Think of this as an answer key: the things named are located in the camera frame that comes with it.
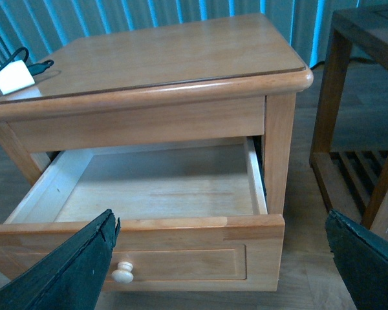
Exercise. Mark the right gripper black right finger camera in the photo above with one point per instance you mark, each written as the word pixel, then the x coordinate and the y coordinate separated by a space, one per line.
pixel 361 258

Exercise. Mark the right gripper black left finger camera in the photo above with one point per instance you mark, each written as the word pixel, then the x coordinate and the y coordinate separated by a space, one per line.
pixel 72 275

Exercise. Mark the wooden drawer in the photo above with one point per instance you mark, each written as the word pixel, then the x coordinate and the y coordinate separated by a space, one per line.
pixel 193 216

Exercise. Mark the white charger adapter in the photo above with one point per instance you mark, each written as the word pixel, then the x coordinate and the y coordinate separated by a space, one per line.
pixel 15 76

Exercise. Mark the dark wooden side table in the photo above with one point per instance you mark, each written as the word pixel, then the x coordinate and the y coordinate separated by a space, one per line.
pixel 349 153

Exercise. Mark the light wooden nightstand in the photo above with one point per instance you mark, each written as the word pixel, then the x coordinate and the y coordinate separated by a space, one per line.
pixel 227 77

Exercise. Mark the pale blue pleated curtain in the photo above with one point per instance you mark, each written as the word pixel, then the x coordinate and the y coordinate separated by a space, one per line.
pixel 45 26

